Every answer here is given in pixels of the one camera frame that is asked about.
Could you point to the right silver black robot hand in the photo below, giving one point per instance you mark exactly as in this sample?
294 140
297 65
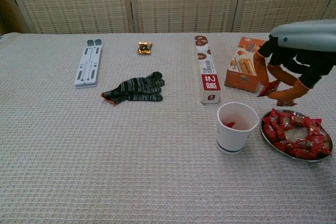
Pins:
309 35

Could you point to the red candy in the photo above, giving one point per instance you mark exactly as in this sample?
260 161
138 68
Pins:
268 129
285 121
302 153
324 149
299 122
286 102
230 124
316 138
273 116
283 145
270 86
314 124

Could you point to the orange egg roll biscuit box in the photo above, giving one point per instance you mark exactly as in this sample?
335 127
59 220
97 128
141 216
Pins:
241 64

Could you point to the round steel plate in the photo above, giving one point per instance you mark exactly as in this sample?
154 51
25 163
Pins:
295 134

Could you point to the long white biscuit box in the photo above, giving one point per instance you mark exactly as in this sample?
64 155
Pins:
207 77

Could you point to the white paper cup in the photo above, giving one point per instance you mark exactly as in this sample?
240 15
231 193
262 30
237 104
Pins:
231 140

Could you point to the gold brown wrapped candy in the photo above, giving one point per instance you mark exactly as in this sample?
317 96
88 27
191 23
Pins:
144 48

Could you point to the dark striped knit glove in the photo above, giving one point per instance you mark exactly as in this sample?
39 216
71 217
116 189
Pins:
139 90

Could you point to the white folding laptop stand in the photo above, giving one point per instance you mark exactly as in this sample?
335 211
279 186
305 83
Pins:
88 66

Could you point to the beige woven tablecloth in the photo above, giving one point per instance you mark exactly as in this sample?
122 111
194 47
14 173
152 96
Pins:
105 155

